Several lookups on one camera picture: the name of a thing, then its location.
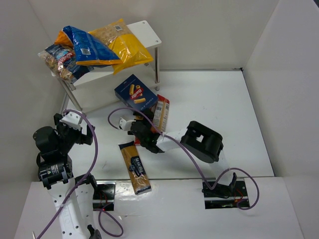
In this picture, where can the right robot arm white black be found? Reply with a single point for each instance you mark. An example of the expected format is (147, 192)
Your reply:
(201, 141)

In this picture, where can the yellow pasta bag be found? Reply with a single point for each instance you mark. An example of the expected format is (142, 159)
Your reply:
(118, 37)

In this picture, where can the red spaghetti bag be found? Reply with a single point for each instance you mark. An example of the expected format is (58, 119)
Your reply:
(161, 113)
(137, 141)

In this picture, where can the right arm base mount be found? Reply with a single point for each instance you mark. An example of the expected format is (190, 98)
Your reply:
(222, 198)

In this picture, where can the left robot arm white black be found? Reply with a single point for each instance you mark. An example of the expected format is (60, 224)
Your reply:
(72, 196)

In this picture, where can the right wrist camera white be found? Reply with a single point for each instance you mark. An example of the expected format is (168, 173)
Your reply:
(125, 123)

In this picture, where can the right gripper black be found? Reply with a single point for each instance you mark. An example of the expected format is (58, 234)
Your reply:
(140, 122)

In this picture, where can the red spaghetti bag back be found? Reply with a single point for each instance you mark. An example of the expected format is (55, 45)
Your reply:
(161, 113)

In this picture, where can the white two-tier shelf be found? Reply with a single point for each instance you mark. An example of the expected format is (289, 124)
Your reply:
(95, 90)

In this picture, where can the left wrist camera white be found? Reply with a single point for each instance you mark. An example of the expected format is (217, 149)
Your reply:
(72, 120)

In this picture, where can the dark blue Barilla pasta box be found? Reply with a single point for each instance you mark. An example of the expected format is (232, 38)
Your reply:
(135, 94)

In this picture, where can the clear blue fusilli bag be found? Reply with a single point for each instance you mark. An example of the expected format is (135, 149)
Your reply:
(61, 60)

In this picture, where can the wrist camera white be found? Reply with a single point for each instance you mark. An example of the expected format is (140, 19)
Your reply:
(125, 123)
(72, 120)

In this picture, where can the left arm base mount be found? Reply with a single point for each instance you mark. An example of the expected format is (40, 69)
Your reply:
(104, 195)

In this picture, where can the blue and orange pasta bag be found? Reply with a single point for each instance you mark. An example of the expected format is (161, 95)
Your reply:
(89, 51)

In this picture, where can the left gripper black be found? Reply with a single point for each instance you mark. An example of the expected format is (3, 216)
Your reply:
(87, 134)

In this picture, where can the red spaghetti bag front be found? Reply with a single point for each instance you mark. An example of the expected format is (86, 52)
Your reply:
(137, 141)

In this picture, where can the dark blue La Sicilia spaghetti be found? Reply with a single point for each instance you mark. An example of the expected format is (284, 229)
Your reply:
(135, 168)

